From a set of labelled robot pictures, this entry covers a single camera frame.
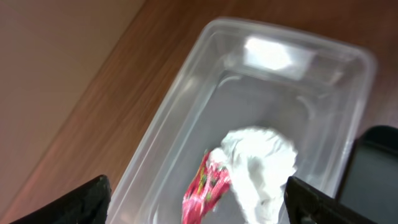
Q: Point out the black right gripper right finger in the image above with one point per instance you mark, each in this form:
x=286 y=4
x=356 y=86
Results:
x=306 y=204

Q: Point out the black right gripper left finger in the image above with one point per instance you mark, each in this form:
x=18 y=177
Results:
x=87 y=204

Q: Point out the crumpled white paper napkin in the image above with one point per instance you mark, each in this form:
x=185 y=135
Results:
x=259 y=161

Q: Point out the red snack wrapper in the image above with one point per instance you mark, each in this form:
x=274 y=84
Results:
x=210 y=183

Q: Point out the black plastic tray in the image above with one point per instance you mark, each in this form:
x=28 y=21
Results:
x=369 y=185

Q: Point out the clear plastic waste bin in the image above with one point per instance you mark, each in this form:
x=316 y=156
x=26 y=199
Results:
x=244 y=73

